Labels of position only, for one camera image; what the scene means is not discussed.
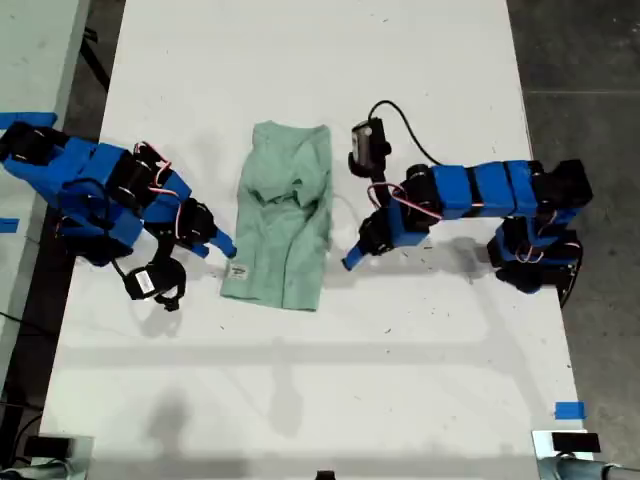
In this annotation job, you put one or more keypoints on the long blue tape strip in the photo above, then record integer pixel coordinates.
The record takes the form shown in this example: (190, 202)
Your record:
(30, 119)

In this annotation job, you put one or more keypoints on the black stand leg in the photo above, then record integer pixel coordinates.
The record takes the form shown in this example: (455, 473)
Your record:
(97, 65)

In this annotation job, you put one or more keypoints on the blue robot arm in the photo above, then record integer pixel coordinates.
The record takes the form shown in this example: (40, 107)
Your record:
(490, 190)
(85, 170)

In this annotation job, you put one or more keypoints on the square blue tape patch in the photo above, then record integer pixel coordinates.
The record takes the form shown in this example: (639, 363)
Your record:
(570, 411)

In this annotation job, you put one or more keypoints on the pale grey tube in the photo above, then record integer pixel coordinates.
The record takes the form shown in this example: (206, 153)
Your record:
(35, 471)
(600, 471)

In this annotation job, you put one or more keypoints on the short blue tape strip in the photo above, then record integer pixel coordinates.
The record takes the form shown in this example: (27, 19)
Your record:
(9, 226)

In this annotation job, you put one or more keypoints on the short blue-taped gripper finger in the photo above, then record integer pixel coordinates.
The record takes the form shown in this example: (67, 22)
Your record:
(202, 251)

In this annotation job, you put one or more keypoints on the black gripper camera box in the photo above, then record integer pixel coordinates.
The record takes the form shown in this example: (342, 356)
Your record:
(152, 280)
(367, 145)

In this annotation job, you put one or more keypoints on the pale side table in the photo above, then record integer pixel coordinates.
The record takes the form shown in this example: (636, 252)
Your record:
(30, 60)

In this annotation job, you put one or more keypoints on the black camera stalk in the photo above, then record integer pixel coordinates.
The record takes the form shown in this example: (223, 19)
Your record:
(378, 186)
(164, 247)

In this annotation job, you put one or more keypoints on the silver metal bracket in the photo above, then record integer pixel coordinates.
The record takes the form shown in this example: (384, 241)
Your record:
(541, 455)
(82, 460)

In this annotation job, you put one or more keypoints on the pale green T-shirt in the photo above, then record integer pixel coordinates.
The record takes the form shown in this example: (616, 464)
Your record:
(280, 240)

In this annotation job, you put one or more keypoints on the small black box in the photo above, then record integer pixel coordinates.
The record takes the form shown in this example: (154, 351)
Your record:
(49, 446)
(575, 442)

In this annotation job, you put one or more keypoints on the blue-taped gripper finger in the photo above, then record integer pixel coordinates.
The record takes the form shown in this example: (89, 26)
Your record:
(361, 259)
(354, 255)

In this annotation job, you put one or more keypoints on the long blue-taped gripper finger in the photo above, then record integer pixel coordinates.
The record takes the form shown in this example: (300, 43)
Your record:
(226, 242)

